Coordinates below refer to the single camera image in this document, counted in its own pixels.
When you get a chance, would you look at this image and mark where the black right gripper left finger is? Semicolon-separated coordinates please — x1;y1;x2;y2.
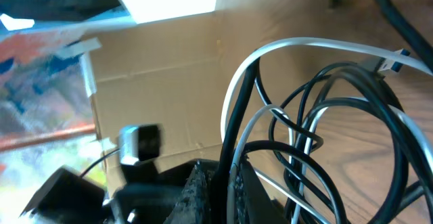
164;161;208;224

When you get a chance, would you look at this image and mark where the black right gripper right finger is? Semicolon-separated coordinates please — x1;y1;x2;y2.
235;160;287;224

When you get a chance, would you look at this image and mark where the white usb cable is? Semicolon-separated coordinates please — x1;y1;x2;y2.
219;37;433;224

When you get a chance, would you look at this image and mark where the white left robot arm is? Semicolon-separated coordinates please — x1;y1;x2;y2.
22;159;217;223

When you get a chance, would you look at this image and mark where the brown cardboard panel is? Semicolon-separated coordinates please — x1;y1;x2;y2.
79;10;258;198

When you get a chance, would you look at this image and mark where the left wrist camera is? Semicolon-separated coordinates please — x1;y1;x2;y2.
118;124;162;166

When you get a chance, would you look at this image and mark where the left camera black cable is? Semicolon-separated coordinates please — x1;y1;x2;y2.
79;148;121;179

